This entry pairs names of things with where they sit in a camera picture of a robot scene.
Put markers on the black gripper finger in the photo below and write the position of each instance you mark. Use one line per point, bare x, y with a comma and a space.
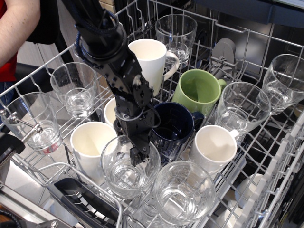
138, 157

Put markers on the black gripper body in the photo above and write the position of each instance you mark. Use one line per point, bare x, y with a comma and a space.
136, 128

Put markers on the clear glass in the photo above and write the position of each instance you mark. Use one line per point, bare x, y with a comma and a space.
29, 110
177, 32
243, 107
183, 192
75, 87
125, 180
283, 82

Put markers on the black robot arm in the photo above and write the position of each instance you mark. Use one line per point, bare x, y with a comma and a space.
102, 44

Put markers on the person forearm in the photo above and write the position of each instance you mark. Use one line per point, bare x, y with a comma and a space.
18, 22

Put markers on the white cup under gripper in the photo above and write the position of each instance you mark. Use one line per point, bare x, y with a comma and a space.
109, 112

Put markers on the white cup front left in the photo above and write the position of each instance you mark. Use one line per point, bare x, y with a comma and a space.
88, 141

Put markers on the white cup lower rack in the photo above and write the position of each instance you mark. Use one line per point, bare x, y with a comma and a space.
246, 188

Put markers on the dark blue mug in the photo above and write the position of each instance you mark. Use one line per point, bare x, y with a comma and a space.
177, 125

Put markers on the tall white mug back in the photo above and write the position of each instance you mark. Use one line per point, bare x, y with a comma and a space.
151, 55

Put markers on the green mug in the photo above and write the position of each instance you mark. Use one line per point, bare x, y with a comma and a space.
198, 91

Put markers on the white mug right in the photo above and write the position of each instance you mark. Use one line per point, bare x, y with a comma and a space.
213, 148

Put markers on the grey plastic rack clip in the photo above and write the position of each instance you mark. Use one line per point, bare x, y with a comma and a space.
223, 58

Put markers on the metal clamp with screw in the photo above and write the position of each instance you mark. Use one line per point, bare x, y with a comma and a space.
11, 145

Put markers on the grey wire dishwasher rack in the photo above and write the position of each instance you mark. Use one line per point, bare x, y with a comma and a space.
260, 31

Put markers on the black rack handle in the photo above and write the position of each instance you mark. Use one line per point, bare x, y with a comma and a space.
90, 210

